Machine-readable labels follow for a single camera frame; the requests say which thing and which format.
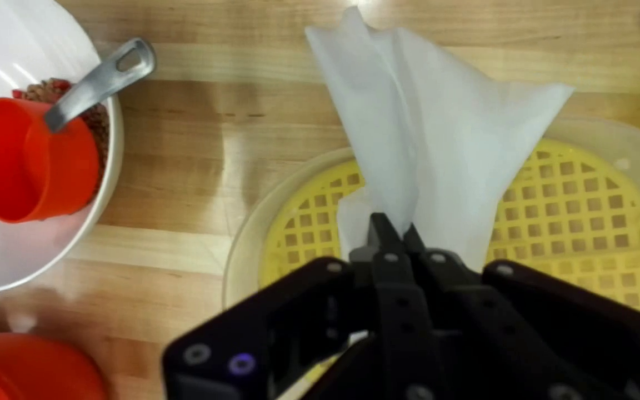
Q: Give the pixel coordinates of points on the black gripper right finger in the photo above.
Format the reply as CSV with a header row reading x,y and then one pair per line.
x,y
501,356

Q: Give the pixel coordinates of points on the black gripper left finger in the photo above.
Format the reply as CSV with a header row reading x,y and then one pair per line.
x,y
402,323

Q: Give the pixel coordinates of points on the white napkin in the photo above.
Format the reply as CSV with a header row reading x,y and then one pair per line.
x,y
435,141

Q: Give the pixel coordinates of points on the yellow clear plastic container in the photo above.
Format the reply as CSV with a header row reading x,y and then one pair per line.
x,y
572,213

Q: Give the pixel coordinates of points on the metal spoon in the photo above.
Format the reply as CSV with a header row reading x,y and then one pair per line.
x,y
123,67

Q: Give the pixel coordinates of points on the red plastic bowl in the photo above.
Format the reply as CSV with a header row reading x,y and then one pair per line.
x,y
47,369

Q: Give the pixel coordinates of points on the red measuring cup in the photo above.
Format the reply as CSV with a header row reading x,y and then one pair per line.
x,y
42,175

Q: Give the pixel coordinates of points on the white bowl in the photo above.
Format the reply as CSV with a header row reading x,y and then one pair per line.
x,y
37,42

